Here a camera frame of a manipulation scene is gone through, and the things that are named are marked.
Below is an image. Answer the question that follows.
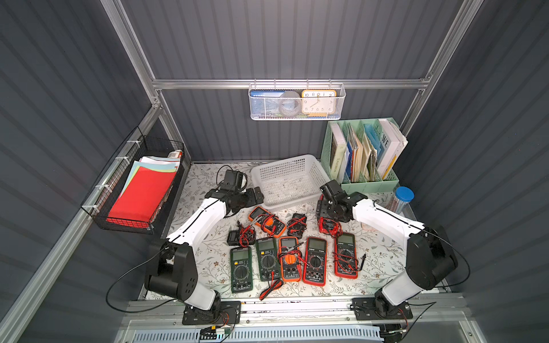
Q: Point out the blue lid clear jar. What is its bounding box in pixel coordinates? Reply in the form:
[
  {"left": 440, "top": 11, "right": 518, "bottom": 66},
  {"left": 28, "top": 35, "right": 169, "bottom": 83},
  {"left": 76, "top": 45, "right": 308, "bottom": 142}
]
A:
[{"left": 386, "top": 187, "right": 415, "bottom": 214}]

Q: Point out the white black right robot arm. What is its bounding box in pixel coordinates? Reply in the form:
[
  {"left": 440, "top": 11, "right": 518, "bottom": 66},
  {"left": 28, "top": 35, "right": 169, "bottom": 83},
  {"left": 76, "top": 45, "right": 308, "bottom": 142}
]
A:
[{"left": 320, "top": 180, "right": 458, "bottom": 312}]

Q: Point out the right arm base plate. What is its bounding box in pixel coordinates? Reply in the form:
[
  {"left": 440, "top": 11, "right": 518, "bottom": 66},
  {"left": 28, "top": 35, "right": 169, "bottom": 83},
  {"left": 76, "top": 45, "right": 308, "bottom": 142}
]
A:
[{"left": 350, "top": 297, "right": 413, "bottom": 321}]

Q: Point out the grey tape roll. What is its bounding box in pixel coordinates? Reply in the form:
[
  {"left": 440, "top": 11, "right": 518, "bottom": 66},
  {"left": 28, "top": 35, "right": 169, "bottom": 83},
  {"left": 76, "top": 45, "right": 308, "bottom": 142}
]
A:
[{"left": 279, "top": 91, "right": 302, "bottom": 117}]

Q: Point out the blue box in wall basket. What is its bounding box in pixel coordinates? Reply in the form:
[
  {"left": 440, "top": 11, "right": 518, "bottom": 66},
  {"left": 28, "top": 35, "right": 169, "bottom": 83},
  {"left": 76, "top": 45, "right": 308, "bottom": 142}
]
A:
[{"left": 249, "top": 90, "right": 284, "bottom": 120}]

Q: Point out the orange multimeter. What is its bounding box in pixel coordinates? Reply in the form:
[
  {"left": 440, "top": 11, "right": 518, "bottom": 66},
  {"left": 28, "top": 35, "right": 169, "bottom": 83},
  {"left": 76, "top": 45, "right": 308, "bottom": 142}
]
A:
[{"left": 278, "top": 236, "right": 302, "bottom": 282}]

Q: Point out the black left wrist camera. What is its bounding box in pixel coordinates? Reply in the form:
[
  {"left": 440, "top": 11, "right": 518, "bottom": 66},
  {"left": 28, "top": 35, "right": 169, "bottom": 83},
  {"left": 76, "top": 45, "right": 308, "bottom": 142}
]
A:
[{"left": 220, "top": 169, "right": 247, "bottom": 192}]

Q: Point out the dark green multimeter left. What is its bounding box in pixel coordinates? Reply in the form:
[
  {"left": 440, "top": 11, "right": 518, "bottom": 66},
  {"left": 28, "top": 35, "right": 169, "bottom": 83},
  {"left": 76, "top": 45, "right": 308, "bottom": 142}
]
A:
[{"left": 230, "top": 247, "right": 253, "bottom": 294}]

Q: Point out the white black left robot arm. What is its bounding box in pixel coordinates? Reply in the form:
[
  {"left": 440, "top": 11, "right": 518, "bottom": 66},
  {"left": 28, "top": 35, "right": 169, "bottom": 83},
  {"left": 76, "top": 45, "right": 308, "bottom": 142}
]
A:
[{"left": 144, "top": 187, "right": 264, "bottom": 311}]

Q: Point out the tiny black multimeter left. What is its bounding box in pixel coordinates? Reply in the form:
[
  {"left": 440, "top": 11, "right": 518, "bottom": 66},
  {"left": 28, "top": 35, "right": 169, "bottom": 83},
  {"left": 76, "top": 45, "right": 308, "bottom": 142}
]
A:
[{"left": 227, "top": 230, "right": 256, "bottom": 247}]

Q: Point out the red ANENG multimeter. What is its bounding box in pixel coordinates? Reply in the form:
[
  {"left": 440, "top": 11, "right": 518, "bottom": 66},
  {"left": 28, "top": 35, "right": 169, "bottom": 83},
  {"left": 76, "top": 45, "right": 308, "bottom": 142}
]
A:
[
  {"left": 303, "top": 237, "right": 327, "bottom": 287},
  {"left": 334, "top": 232, "right": 359, "bottom": 280}
]

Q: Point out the white wire wall basket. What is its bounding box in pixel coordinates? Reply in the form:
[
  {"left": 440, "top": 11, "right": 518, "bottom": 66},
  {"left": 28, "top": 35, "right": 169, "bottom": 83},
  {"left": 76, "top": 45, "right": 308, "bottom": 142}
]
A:
[{"left": 248, "top": 81, "right": 347, "bottom": 121}]

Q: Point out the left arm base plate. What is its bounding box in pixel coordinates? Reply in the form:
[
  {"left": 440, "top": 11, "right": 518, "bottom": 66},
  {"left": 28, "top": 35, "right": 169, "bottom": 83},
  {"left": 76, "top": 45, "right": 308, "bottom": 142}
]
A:
[{"left": 182, "top": 301, "right": 242, "bottom": 326}]

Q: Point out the dark green multimeter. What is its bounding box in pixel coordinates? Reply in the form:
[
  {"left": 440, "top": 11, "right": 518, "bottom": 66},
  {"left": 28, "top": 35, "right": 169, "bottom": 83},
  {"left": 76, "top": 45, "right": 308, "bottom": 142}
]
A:
[
  {"left": 230, "top": 247, "right": 253, "bottom": 294},
  {"left": 256, "top": 237, "right": 281, "bottom": 282}
]

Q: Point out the small black multimeter with leads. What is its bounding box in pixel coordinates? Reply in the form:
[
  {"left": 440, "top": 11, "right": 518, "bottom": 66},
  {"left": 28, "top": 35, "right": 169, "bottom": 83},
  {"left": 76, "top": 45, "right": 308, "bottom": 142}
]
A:
[{"left": 287, "top": 213, "right": 307, "bottom": 240}]

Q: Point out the green desktop file organizer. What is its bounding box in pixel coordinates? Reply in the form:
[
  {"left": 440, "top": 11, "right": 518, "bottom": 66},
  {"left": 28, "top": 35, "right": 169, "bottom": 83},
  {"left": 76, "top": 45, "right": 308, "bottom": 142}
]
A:
[{"left": 320, "top": 119, "right": 400, "bottom": 194}]

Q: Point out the small red multimeter with leads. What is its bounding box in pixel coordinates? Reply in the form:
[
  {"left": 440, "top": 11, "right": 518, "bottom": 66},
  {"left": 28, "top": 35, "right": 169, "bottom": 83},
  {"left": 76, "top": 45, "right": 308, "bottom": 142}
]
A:
[{"left": 317, "top": 217, "right": 343, "bottom": 239}]

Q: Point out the white plastic perforated basket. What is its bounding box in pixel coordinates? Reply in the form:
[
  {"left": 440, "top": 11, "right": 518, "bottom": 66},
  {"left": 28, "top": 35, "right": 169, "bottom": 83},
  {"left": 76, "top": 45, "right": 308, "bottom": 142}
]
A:
[{"left": 251, "top": 154, "right": 330, "bottom": 212}]

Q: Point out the white book in organizer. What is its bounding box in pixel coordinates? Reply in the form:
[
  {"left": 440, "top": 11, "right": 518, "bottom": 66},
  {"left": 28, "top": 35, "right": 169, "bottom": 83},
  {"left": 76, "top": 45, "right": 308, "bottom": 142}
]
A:
[{"left": 377, "top": 119, "right": 408, "bottom": 180}]

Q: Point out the black wire wall tray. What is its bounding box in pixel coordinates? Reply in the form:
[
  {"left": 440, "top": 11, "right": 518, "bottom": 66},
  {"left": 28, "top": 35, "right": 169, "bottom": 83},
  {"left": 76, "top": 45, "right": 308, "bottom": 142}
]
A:
[{"left": 81, "top": 128, "right": 185, "bottom": 236}]

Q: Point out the orange multimeter lying diagonal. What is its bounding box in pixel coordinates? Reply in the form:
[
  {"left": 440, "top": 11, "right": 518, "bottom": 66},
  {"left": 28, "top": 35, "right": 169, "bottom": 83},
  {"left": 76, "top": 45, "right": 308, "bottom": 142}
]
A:
[{"left": 248, "top": 206, "right": 287, "bottom": 238}]

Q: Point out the yellow analog clock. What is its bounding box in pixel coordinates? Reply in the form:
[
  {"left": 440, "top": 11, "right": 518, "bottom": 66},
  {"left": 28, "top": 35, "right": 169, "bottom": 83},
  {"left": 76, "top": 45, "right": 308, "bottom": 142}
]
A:
[{"left": 301, "top": 89, "right": 337, "bottom": 117}]

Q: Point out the red paper folder stack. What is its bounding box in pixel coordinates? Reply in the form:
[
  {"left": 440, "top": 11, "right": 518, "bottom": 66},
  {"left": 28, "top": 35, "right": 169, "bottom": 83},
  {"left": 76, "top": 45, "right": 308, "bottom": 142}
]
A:
[{"left": 107, "top": 161, "right": 177, "bottom": 229}]

